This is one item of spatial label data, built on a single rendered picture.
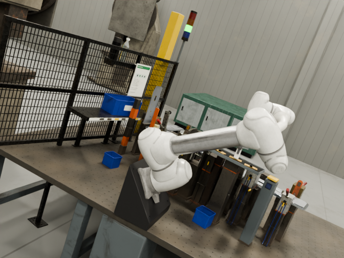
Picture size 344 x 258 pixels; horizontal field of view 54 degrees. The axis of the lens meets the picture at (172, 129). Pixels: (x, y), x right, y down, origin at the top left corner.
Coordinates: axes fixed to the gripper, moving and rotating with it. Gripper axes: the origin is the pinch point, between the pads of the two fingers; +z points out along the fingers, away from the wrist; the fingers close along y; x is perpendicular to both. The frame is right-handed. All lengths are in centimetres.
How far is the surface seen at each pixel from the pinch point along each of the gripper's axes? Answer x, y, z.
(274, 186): -27.3, -10.2, 7.5
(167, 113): 62, 33, 1
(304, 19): -1, 720, -218
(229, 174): -0.4, -3.3, 14.0
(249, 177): -12.7, 8.8, 14.0
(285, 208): -40.4, 2.9, 21.3
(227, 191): -3.4, -4.0, 25.0
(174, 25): 105, 107, -67
